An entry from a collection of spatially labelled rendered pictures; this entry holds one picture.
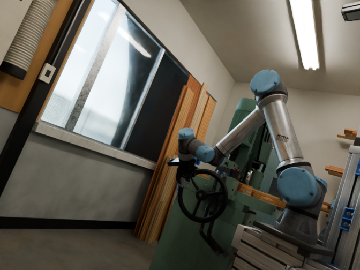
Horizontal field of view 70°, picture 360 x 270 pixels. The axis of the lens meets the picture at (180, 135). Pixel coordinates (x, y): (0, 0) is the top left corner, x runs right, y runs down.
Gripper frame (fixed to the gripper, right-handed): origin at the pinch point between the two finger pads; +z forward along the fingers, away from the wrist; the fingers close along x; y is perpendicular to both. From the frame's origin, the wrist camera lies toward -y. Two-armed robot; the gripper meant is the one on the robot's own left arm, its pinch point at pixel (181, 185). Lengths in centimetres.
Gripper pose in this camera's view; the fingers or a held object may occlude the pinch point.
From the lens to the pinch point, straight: 142.0
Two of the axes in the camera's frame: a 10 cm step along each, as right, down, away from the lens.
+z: -0.1, 8.4, 5.4
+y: 8.0, 3.3, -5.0
